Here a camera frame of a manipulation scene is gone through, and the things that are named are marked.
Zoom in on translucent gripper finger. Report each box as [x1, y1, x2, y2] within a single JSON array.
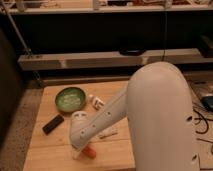
[[72, 147, 82, 160]]

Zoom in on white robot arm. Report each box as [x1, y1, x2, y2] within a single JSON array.
[[70, 62, 200, 171]]

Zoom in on green bowl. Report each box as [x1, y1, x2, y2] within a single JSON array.
[[55, 87, 86, 113]]

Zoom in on black remote control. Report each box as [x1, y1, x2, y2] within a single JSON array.
[[42, 115, 64, 135]]

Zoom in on wooden table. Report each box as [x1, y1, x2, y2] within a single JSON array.
[[23, 85, 135, 171]]

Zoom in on metal tripod pole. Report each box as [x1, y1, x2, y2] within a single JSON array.
[[0, 0, 44, 88]]

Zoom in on long wooden bench shelf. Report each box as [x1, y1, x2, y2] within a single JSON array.
[[18, 48, 213, 71]]

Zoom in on black cables on floor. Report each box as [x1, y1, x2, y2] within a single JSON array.
[[191, 83, 213, 154]]

